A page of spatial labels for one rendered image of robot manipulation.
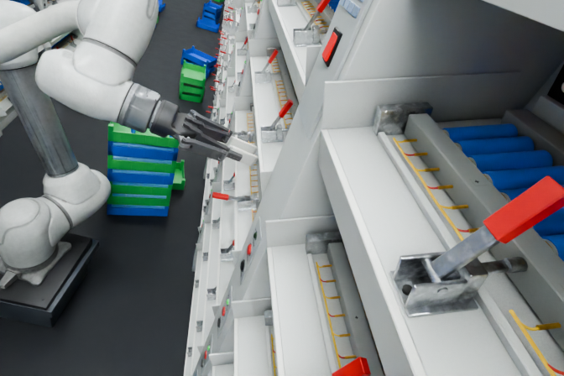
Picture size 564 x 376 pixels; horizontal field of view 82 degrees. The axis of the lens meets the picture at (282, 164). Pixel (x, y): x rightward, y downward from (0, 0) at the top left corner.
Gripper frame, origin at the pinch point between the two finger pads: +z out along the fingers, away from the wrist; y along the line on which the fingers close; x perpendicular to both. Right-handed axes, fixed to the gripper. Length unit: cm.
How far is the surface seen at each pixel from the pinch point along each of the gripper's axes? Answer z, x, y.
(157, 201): -5, 94, 67
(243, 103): 2.5, 5.4, 35.3
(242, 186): 4.1, 7.7, -2.5
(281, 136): 2.0, -13.0, -9.8
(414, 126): 1, -34, -38
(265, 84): 0.6, -11.3, 15.6
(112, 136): -34, 60, 63
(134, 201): -15, 96, 65
